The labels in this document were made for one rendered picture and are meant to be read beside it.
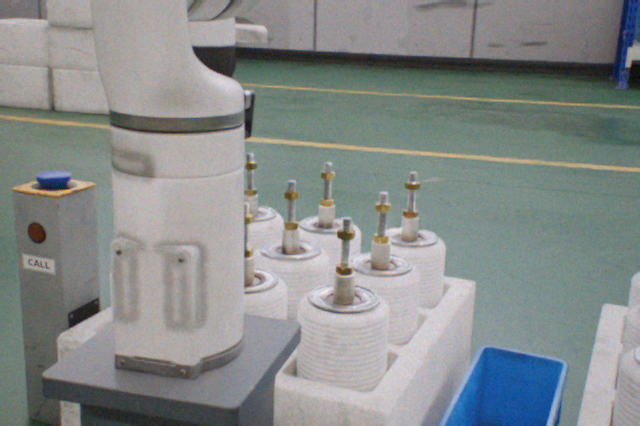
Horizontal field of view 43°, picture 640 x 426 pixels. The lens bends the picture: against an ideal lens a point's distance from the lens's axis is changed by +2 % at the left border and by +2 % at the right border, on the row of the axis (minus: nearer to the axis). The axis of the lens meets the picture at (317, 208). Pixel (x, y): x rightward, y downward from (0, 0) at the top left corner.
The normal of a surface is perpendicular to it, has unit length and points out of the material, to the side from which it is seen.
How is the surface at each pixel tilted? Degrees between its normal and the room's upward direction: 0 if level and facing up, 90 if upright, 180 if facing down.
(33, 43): 90
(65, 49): 90
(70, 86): 90
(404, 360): 0
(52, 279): 90
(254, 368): 0
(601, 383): 0
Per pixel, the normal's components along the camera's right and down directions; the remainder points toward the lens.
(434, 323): 0.03, -0.96
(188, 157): 0.33, 0.26
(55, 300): -0.39, 0.24
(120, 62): -0.63, 0.19
